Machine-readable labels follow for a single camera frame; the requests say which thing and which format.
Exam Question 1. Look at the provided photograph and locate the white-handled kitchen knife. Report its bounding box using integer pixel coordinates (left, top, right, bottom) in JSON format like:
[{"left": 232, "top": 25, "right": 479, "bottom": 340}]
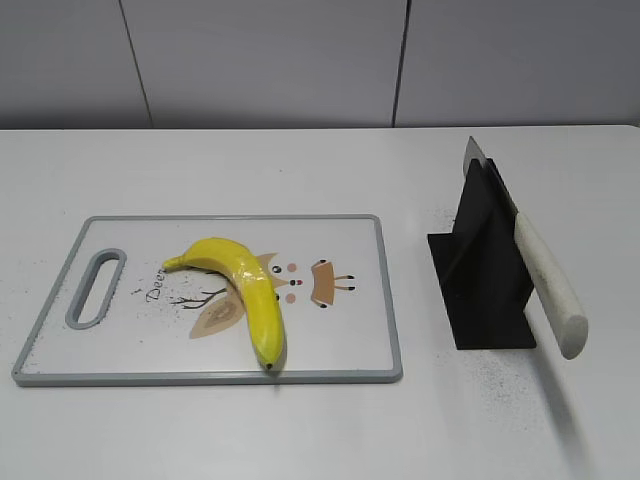
[{"left": 463, "top": 137, "right": 589, "bottom": 360}]

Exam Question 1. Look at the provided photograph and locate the black knife stand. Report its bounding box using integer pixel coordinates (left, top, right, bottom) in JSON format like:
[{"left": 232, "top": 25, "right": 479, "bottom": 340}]
[{"left": 427, "top": 159, "right": 536, "bottom": 350}]

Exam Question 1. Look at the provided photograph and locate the yellow plastic banana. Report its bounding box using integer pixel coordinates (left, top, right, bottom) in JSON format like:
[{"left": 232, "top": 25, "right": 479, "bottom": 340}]
[{"left": 162, "top": 237, "right": 285, "bottom": 370}]

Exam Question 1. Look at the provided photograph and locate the white grey-rimmed cutting board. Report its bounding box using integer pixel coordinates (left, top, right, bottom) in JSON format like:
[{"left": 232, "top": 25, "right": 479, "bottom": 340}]
[{"left": 12, "top": 214, "right": 402, "bottom": 387}]

